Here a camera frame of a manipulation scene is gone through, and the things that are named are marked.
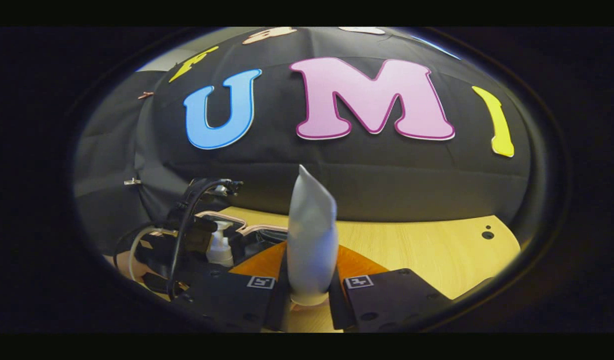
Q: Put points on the black backdrop cloth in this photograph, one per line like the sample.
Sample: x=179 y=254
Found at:
x=387 y=185

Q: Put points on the white pump bottle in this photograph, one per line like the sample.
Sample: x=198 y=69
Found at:
x=219 y=250

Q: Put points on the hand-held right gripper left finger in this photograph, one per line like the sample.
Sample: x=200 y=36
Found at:
x=236 y=300

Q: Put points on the white squeeze tube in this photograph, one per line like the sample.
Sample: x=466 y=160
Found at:
x=312 y=240

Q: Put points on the pink suitcase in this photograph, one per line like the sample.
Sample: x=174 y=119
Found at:
x=256 y=229

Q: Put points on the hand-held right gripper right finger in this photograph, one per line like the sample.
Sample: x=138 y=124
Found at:
x=387 y=300

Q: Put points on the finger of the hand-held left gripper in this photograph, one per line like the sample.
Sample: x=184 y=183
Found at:
x=200 y=235

